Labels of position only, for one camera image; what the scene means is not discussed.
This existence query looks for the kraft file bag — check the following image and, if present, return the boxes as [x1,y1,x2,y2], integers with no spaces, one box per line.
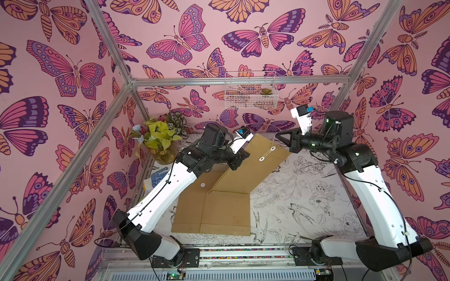
[171,165,228,234]
[200,192,251,236]
[209,134,290,195]

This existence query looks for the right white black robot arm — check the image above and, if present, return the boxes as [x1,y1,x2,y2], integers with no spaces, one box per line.
[275,105,433,272]

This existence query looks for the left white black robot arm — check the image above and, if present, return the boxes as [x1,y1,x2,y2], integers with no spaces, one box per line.
[112,124,253,266]

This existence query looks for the small green succulent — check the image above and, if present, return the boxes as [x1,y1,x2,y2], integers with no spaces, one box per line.
[260,89,273,96]

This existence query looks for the potted plant in glass vase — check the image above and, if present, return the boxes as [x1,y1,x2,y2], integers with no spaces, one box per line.
[131,111,189,165]

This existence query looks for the blue white work glove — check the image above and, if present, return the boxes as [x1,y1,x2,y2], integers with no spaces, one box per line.
[143,167,169,191]

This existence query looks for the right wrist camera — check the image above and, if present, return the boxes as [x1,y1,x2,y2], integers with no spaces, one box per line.
[290,105,314,135]

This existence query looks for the white wire basket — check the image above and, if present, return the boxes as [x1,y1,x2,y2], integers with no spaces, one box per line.
[223,75,279,111]

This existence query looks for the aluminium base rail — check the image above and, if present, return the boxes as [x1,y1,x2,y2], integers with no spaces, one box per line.
[94,244,402,281]

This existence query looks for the aluminium frame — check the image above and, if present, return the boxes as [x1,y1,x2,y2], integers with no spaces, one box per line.
[1,1,402,281]

